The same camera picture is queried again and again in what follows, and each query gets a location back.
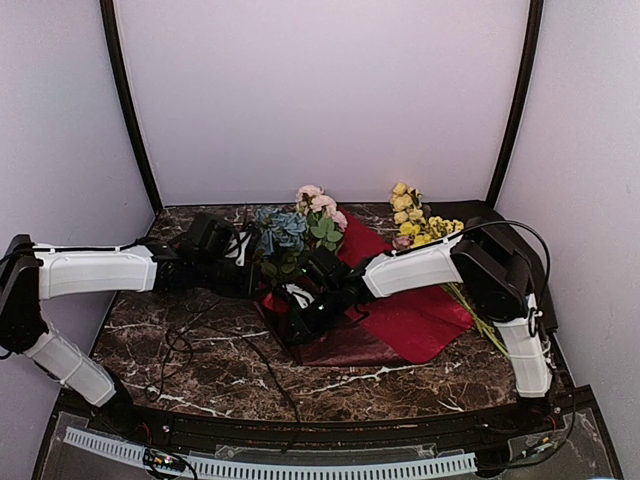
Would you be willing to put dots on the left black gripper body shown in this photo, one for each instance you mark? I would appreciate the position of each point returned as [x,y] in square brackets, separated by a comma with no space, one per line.
[211,277]

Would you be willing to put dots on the black front table rail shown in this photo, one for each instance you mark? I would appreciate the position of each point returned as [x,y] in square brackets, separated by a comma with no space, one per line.
[486,430]

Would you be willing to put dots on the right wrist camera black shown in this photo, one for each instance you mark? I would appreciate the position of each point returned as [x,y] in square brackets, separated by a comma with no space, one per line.
[322,273]

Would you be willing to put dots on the black frame post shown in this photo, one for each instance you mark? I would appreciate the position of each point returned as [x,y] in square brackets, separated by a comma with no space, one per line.
[524,74]
[127,105]

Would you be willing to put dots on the left black frame post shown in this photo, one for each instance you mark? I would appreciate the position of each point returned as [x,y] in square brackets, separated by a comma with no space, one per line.
[127,105]

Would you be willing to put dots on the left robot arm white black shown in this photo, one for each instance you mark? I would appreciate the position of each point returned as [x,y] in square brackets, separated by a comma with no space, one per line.
[32,273]

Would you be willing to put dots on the pink fake rose bunch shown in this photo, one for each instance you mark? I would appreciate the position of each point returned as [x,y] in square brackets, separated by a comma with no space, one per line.
[326,225]

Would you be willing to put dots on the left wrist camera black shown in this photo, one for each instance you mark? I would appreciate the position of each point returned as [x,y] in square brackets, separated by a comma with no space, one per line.
[210,239]

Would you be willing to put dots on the yellow fake flower bunch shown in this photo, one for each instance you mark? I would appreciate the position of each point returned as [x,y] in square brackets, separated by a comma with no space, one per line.
[417,227]

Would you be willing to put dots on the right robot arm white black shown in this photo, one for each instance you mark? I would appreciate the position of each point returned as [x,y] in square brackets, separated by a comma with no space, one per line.
[505,278]

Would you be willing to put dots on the white cable duct strip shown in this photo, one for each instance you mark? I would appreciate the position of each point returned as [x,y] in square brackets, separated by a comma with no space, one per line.
[239,463]

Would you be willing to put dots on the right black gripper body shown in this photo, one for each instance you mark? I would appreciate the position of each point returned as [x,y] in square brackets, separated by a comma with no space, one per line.
[319,321]

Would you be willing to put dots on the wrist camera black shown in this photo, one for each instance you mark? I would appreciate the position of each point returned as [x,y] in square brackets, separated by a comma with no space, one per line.
[322,273]
[210,239]

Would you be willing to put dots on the right black frame post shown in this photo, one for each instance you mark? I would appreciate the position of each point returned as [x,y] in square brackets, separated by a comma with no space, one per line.
[524,74]

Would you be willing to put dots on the red wrapping paper sheet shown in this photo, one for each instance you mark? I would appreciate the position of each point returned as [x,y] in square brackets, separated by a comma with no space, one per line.
[411,327]

